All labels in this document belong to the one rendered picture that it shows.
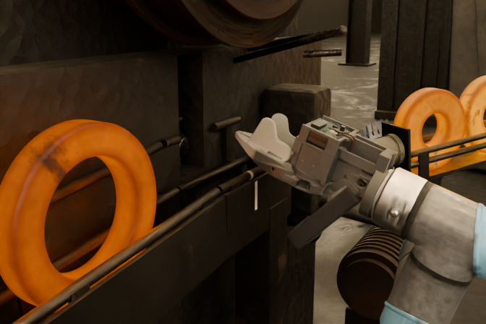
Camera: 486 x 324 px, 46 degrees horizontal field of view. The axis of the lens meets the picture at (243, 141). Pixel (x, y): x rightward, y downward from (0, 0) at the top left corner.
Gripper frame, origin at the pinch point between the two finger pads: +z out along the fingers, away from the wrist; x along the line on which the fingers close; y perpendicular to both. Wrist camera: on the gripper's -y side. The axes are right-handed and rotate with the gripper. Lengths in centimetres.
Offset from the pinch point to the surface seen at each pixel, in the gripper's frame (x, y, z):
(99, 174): 22.0, -1.7, 5.5
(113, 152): 26.2, 4.2, 0.9
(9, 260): 38.1, -2.6, 0.0
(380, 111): -406, -95, 72
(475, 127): -50, 3, -24
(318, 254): -126, -83, 13
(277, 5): -1.2, 18.8, 1.4
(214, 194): 11.4, -2.9, -3.6
